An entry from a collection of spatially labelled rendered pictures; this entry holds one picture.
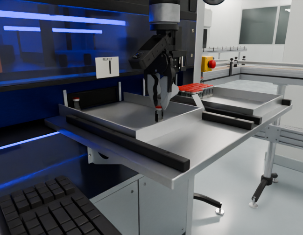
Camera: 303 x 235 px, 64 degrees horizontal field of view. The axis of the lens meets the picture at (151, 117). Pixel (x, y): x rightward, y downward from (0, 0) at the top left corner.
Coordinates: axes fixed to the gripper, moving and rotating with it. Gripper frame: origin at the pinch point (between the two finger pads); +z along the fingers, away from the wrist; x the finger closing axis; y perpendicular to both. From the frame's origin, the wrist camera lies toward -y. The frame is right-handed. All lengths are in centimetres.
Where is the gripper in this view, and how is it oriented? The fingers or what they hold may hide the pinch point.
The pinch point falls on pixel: (158, 104)
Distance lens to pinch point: 64.1
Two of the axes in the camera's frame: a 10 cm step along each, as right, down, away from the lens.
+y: 6.9, -2.1, 6.9
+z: 0.0, 9.6, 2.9
